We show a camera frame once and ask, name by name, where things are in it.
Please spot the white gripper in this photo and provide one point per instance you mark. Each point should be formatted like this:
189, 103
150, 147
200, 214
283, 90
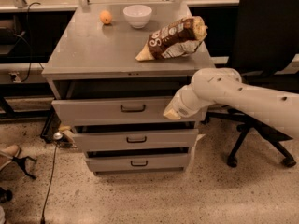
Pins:
180, 106

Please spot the grey top drawer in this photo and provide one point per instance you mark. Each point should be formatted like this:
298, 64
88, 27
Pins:
112, 111

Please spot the grey drawer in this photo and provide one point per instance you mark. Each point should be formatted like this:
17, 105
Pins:
135, 140
112, 111
131, 163

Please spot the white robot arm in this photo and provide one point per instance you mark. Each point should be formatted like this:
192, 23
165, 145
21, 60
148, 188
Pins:
224, 86

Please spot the grey middle drawer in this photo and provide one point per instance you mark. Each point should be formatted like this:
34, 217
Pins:
135, 140

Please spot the grey metal drawer cabinet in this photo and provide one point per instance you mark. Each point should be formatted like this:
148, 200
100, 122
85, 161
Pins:
94, 61

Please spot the grey bottom drawer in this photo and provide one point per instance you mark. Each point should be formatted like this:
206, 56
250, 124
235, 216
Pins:
131, 163

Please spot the brown chip bag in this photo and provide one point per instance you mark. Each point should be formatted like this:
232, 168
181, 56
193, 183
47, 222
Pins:
180, 38

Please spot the black office chair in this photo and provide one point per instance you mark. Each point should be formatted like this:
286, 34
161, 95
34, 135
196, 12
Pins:
260, 38

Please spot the white ceramic bowl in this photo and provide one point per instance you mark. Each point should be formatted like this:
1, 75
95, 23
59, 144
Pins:
137, 16

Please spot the orange fruit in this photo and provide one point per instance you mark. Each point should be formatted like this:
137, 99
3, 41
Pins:
105, 17

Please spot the chair base with tan seat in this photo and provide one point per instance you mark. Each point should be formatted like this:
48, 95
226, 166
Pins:
11, 154

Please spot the wall power outlet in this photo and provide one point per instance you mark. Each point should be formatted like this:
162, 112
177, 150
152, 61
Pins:
15, 77

